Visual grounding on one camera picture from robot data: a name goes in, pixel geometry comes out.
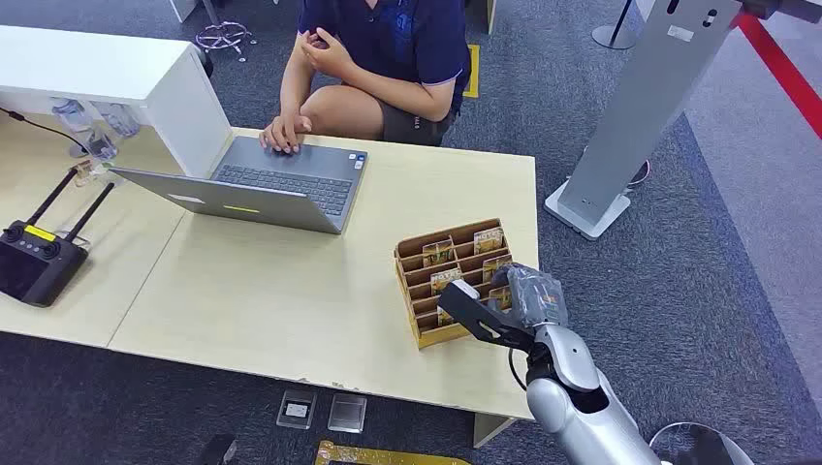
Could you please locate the white cabinet corner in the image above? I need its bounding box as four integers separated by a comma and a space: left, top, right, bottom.
169, 0, 202, 24

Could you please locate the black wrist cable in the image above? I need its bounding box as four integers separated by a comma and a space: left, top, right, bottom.
507, 348, 529, 392

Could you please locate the thin black cable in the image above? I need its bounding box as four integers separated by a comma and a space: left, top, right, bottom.
0, 107, 89, 153

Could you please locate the black remote controller with antennas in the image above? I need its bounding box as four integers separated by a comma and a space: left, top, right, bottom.
0, 167, 117, 309

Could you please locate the grey kiosk stand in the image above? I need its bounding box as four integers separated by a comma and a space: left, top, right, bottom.
544, 0, 746, 242

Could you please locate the person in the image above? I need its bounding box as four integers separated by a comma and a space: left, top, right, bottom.
259, 0, 473, 156

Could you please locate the white desk shelf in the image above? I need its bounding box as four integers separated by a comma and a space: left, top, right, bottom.
0, 24, 235, 180

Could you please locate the pale desk leg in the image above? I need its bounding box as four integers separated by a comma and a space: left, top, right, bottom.
472, 412, 517, 450

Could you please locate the person's left hand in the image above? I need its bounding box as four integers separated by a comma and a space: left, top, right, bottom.
299, 28, 359, 82

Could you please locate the person's right hand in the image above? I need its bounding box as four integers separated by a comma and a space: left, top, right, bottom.
259, 114, 314, 156

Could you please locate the round grey-rimmed base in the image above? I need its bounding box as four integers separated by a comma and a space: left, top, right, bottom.
648, 421, 757, 465

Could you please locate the clear plastic water bottle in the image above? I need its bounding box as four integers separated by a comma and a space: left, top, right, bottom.
69, 128, 119, 163
101, 102, 142, 139
50, 97, 94, 138

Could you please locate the stanchion post with round base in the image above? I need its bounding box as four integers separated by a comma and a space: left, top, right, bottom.
590, 0, 640, 52

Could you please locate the cardboard slotted card holder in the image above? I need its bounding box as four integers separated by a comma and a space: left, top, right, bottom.
393, 218, 517, 351

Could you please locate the small clear tape roll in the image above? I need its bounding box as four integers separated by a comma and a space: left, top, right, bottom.
70, 160, 98, 189

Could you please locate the chrome chair base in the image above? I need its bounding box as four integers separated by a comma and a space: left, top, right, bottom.
194, 0, 258, 64

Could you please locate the brass floor plate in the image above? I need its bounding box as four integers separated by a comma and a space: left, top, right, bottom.
313, 439, 473, 465

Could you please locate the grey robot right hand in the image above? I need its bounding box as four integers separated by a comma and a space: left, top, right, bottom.
490, 263, 570, 330

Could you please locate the grey open laptop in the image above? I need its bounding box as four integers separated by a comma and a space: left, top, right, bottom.
109, 135, 369, 236

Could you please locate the red barrier belt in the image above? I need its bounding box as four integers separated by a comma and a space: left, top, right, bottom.
734, 11, 822, 141

